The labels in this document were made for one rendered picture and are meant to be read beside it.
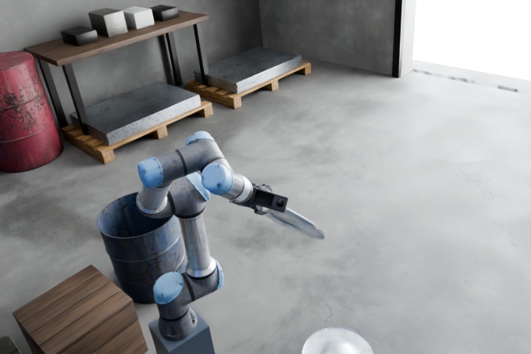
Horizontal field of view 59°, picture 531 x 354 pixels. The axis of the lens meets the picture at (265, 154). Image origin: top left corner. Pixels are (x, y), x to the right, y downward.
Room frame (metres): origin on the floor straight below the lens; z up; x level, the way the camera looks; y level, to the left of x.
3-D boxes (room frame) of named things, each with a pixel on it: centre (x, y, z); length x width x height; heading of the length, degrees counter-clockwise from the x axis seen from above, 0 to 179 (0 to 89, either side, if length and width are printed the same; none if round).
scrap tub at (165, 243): (2.08, 0.71, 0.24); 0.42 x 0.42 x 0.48
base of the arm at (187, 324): (1.32, 0.41, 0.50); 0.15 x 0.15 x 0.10
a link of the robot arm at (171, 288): (1.33, 0.41, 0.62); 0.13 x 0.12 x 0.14; 118
